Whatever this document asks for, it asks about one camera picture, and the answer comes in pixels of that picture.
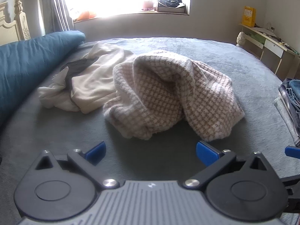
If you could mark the cream bed post finial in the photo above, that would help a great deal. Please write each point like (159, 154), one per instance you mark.
(240, 38)

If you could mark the dark cloth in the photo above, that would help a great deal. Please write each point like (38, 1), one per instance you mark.
(170, 0)

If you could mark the orange item on windowsill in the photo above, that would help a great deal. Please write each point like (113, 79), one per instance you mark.
(85, 15)

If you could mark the pink pot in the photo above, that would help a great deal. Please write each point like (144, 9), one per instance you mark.
(148, 4)

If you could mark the beige houndstooth knit sweater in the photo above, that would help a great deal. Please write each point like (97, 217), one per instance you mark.
(164, 93)

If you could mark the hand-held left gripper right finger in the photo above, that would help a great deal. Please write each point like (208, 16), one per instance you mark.
(207, 153)

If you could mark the yellow box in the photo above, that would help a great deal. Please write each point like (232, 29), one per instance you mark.
(248, 16)

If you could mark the grey curtain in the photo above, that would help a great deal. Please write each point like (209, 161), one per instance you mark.
(55, 9)

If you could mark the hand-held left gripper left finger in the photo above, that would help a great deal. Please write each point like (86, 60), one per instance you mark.
(96, 151)

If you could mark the cream garment with dark lining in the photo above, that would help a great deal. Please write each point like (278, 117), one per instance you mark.
(93, 84)

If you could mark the grey bed blanket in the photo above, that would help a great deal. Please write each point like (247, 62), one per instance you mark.
(234, 63)

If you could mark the stack of folded clothes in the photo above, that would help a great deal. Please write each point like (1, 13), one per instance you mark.
(290, 98)

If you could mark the white desk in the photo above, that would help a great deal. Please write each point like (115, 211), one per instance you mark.
(271, 44)

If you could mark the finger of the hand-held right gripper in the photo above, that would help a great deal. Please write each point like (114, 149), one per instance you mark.
(293, 151)

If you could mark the blue pillow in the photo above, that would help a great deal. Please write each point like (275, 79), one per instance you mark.
(28, 63)

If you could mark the cream carved headboard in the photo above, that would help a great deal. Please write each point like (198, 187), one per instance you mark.
(22, 25)

